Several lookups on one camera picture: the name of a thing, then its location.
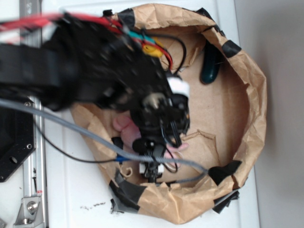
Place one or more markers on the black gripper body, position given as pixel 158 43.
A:
pixel 161 114

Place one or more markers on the dark green oval object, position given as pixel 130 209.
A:
pixel 211 64

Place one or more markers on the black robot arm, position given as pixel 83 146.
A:
pixel 99 60

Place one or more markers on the pink plush bunny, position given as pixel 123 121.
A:
pixel 129 132

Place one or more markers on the brown paper bag bin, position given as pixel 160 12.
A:
pixel 227 130

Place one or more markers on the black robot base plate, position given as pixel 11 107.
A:
pixel 17 140

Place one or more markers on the aluminium extrusion rail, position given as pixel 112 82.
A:
pixel 33 212

